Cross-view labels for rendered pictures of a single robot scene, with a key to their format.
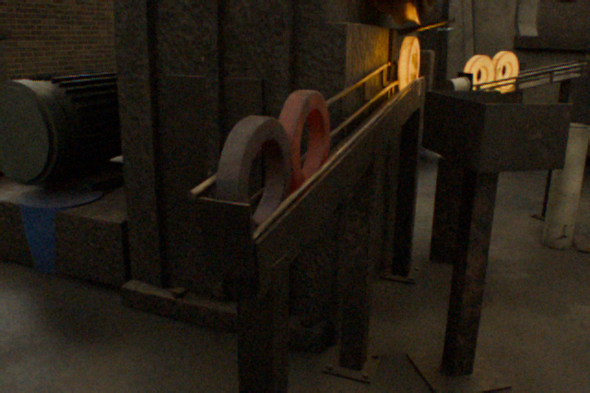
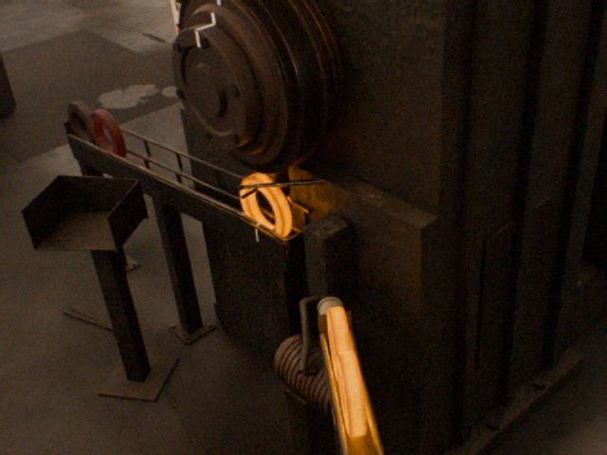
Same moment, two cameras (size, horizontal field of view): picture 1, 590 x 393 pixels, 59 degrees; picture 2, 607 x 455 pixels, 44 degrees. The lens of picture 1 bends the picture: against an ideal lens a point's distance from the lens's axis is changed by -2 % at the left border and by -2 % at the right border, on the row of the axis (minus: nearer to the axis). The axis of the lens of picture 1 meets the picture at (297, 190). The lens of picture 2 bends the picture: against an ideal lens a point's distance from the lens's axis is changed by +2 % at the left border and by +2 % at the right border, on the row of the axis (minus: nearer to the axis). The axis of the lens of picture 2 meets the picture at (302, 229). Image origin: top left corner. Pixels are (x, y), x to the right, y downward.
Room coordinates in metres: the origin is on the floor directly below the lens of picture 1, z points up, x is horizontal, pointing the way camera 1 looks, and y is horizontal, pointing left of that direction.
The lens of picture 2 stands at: (2.66, -1.71, 1.76)
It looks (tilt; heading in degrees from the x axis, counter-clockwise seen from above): 34 degrees down; 120
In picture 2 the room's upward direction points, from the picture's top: 6 degrees counter-clockwise
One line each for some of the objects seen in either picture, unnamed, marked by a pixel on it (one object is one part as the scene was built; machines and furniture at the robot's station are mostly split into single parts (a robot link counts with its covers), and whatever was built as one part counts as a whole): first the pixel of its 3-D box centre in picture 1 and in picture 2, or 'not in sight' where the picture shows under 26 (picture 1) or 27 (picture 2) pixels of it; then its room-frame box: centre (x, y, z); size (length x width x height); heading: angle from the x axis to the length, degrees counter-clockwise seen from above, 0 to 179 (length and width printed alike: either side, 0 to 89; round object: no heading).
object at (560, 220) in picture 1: (565, 186); not in sight; (2.13, -1.12, 0.26); 0.12 x 0.12 x 0.52
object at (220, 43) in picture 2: not in sight; (213, 89); (1.71, -0.44, 1.12); 0.28 x 0.06 x 0.28; 158
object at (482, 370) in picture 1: (476, 248); (110, 292); (1.19, -0.43, 0.36); 0.26 x 0.20 x 0.72; 13
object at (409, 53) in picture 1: (408, 66); (265, 207); (1.75, -0.35, 0.75); 0.18 x 0.03 x 0.18; 158
